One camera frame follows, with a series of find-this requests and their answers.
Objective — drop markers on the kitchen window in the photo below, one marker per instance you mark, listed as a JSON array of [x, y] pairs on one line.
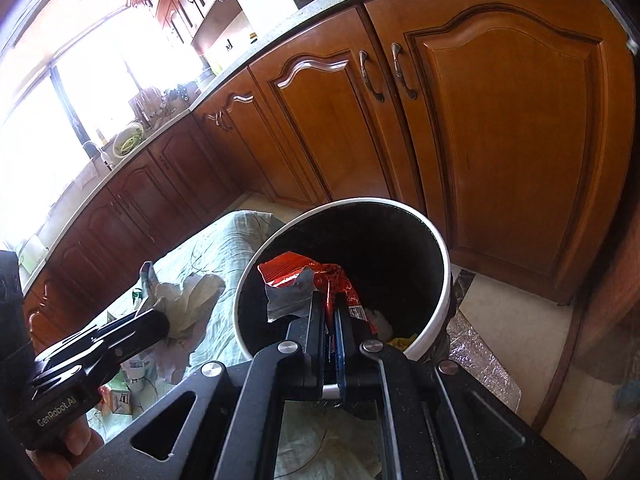
[[75, 110]]

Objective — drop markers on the wooden wall cabinets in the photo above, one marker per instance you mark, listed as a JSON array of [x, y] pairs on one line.
[[185, 0]]

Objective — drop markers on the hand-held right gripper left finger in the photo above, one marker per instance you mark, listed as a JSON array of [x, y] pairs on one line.
[[320, 330]]

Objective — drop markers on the bowl of green vegetables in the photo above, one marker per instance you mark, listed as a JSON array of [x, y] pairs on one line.
[[127, 139]]

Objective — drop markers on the large arched wooden cabinet door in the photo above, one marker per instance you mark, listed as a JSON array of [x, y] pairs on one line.
[[510, 135]]

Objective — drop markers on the wooden sink base cabinets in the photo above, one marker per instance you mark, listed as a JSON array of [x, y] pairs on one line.
[[140, 195]]

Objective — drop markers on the red snack wrapper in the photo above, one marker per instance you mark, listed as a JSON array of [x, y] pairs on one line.
[[290, 266]]

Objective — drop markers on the yellow wrapper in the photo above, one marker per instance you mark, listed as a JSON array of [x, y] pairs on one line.
[[401, 342]]

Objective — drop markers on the person's left hand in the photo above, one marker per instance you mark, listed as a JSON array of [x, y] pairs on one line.
[[75, 442]]

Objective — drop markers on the white round trash bin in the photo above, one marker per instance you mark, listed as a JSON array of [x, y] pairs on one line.
[[380, 240]]

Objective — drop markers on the white tissue paper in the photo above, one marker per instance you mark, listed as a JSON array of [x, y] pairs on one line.
[[192, 295]]

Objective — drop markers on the blue grey wrapper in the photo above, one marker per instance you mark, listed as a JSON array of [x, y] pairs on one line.
[[148, 276]]

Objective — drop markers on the metal sink faucet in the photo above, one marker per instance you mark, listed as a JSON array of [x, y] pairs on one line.
[[97, 152]]

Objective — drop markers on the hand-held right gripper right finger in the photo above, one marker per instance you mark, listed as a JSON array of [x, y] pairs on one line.
[[342, 350]]

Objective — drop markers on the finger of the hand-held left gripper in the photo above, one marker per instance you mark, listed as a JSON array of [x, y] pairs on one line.
[[135, 337], [122, 326]]

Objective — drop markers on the light green printed cloth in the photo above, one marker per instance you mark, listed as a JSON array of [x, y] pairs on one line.
[[225, 242]]

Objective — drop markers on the narrow wooden cabinet door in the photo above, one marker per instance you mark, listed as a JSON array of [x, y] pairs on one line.
[[220, 160], [250, 150]]

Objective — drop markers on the small green white carton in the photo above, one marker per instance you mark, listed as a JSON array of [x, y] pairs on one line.
[[117, 399]]

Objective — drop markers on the white printed cup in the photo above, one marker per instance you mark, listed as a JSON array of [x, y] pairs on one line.
[[136, 372]]

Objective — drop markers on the silver foil mat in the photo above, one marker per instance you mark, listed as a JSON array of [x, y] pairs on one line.
[[475, 360]]

